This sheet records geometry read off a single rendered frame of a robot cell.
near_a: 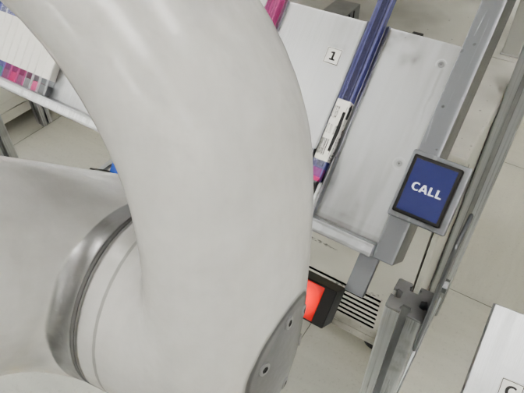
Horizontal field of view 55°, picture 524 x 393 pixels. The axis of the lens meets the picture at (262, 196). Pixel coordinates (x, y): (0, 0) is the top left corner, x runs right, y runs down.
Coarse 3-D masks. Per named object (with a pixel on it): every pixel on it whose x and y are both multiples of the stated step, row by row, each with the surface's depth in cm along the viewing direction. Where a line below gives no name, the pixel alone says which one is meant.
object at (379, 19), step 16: (384, 0) 46; (384, 16) 46; (368, 32) 47; (368, 48) 47; (352, 64) 47; (368, 64) 47; (352, 80) 47; (352, 96) 47; (320, 160) 48; (320, 176) 48
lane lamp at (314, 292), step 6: (312, 282) 49; (312, 288) 49; (318, 288) 49; (306, 294) 50; (312, 294) 49; (318, 294) 49; (306, 300) 50; (312, 300) 49; (318, 300) 49; (306, 306) 50; (312, 306) 49; (306, 312) 50; (312, 312) 49; (306, 318) 49; (312, 318) 49
